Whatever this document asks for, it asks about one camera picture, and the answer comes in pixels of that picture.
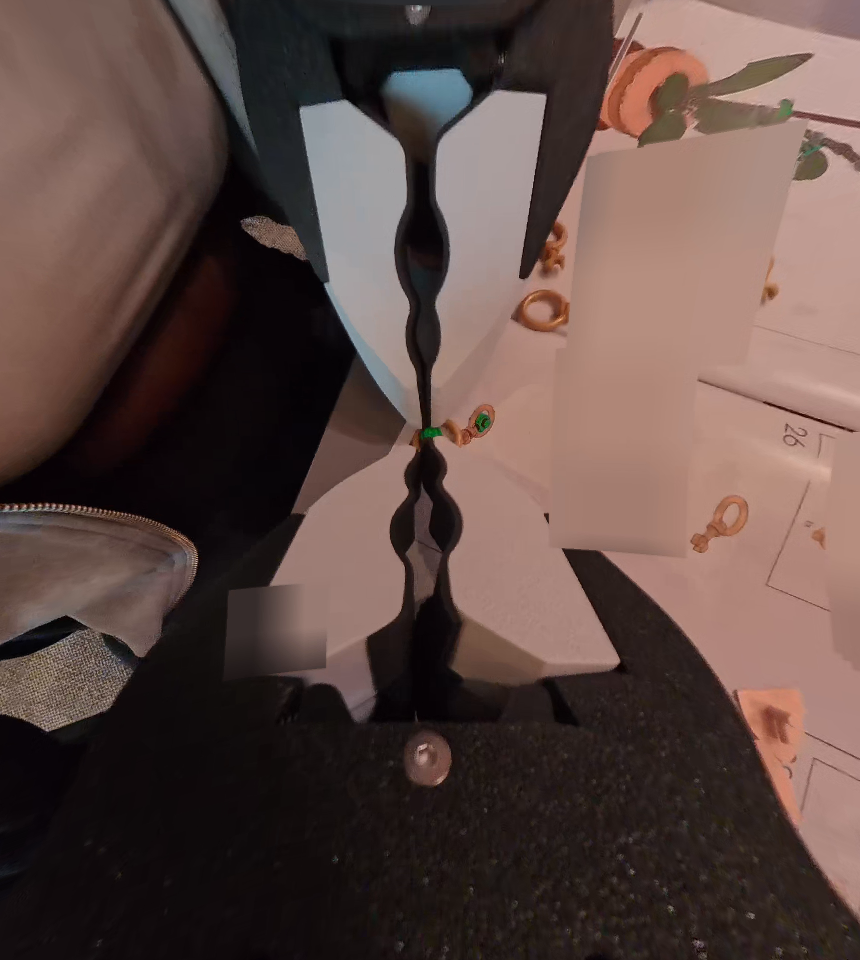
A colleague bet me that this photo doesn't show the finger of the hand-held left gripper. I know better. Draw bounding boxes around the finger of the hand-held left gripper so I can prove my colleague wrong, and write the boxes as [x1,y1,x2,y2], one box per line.
[298,71,473,432]
[426,90,548,429]

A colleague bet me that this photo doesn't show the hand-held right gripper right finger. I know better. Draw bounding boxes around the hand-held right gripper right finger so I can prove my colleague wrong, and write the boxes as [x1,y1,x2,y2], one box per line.
[428,441,622,682]

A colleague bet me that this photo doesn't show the person's grey zip jacket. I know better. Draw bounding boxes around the person's grey zip jacket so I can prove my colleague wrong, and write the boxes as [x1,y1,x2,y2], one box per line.
[0,498,200,732]

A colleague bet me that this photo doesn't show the pink petal toy piece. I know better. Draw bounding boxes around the pink petal toy piece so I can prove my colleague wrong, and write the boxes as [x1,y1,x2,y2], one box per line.
[763,753,804,826]
[736,688,806,759]

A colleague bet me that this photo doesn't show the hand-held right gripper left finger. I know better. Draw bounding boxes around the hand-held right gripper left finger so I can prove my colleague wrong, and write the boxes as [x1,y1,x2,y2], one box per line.
[271,444,427,710]

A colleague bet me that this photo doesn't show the white instruction booklet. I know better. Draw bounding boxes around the white instruction booklet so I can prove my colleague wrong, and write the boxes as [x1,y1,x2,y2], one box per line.
[430,0,860,960]

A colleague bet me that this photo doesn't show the person's leg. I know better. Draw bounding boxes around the person's leg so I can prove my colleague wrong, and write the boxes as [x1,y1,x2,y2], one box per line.
[85,247,251,468]

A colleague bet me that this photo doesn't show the gold ring with clip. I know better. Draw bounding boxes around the gold ring with clip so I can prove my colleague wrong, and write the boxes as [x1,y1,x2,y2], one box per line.
[517,221,572,333]

